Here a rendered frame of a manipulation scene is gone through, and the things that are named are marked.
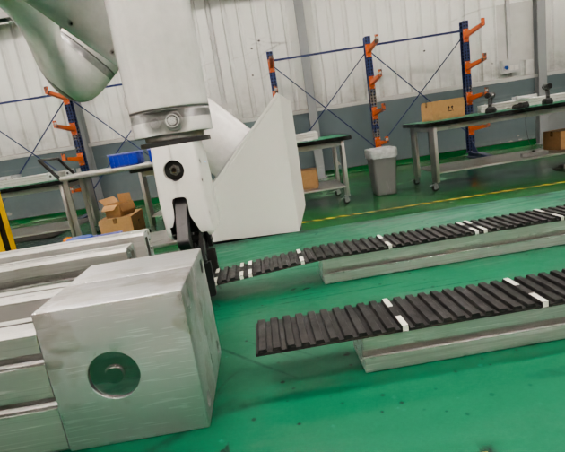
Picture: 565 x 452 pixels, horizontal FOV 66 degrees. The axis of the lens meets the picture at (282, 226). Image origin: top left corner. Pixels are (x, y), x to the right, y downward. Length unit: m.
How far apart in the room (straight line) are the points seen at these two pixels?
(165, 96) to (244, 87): 7.53
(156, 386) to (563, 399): 0.24
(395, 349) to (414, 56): 8.14
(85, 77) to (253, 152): 0.37
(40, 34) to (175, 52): 0.47
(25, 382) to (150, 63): 0.30
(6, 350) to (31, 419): 0.05
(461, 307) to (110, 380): 0.24
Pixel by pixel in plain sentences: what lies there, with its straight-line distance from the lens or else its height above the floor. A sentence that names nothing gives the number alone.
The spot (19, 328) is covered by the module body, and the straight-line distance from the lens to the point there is 0.32.
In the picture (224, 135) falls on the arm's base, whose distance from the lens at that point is 0.86.
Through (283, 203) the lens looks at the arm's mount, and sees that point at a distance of 0.76.
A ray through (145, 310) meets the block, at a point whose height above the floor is 0.87.
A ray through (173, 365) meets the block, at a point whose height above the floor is 0.83.
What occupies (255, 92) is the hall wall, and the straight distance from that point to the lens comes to 7.97.
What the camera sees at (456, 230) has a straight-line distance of 0.55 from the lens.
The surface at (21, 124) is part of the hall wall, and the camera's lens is 9.06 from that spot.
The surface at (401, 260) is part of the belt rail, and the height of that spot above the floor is 0.79.
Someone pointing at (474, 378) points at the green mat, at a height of 0.78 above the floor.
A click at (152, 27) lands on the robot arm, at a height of 1.07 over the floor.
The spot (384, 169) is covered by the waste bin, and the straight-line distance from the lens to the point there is 5.36.
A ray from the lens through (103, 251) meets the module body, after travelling 0.49.
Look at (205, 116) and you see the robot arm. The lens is 0.48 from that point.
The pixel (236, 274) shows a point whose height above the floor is 0.80.
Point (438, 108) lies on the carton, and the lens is 5.63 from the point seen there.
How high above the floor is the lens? 0.96
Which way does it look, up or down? 12 degrees down
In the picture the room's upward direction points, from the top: 9 degrees counter-clockwise
